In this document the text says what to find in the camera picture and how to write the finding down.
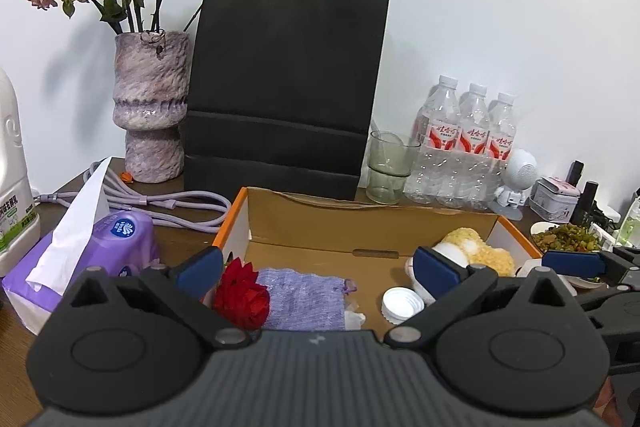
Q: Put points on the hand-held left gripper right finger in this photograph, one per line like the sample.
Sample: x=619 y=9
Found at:
x=434 y=274

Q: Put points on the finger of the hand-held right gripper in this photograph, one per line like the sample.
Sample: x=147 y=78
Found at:
x=572 y=263
x=615 y=301

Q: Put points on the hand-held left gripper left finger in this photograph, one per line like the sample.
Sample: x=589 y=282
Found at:
x=201 y=269

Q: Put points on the white ribbed bottle cap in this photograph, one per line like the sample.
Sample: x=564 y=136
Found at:
x=402 y=304

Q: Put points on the white and yellow plush alpaca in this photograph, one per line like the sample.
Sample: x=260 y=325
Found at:
x=475 y=249

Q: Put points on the red artificial flower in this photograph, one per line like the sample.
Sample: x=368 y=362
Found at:
x=242 y=294

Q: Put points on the purple fabric pouch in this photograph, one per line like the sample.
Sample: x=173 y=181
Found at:
x=305 y=299

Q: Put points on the orange cardboard box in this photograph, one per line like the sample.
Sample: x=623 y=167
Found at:
x=320 y=227

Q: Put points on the white plate of green food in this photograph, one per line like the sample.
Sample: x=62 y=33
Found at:
x=565 y=239

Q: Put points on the white power strip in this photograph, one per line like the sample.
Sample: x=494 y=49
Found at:
x=605 y=229

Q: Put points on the black cosmetic bottle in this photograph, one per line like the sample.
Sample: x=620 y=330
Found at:
x=590 y=202

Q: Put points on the white printed tin box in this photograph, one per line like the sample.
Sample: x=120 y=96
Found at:
x=555 y=199

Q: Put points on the clear bottle of green liquid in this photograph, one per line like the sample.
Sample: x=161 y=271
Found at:
x=631 y=222

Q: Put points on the white robot figure speaker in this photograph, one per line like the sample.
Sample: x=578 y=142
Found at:
x=520 y=172

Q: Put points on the green tinted glass cup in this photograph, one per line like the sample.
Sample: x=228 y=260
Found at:
x=390 y=177

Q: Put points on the purple tissue pack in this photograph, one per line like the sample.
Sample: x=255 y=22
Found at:
x=75 y=257

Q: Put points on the clear water bottle red label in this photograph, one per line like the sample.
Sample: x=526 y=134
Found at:
x=472 y=142
x=501 y=142
x=435 y=142

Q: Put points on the white spoon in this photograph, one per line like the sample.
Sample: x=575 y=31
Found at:
x=387 y=138

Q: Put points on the mottled purple ceramic vase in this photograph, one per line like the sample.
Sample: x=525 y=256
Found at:
x=150 y=107

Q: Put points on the white plastic milk jug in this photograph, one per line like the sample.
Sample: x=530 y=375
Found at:
x=15 y=207

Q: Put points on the black paper bag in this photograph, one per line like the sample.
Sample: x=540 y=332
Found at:
x=285 y=82

